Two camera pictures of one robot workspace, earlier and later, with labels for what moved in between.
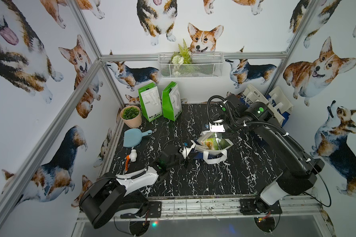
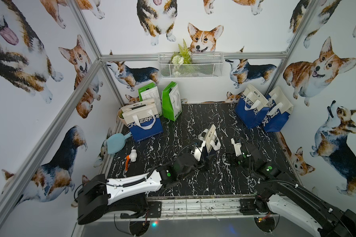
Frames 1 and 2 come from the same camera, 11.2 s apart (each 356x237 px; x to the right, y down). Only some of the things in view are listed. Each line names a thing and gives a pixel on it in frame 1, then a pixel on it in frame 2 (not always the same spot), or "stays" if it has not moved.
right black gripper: (222, 116) → (232, 160)
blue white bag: (212, 146) → (142, 119)
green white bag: (171, 101) stays
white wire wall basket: (205, 64) stays
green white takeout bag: (150, 102) stays
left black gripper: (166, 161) → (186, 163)
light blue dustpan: (133, 137) → (116, 142)
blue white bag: (279, 100) stays
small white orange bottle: (133, 156) stays
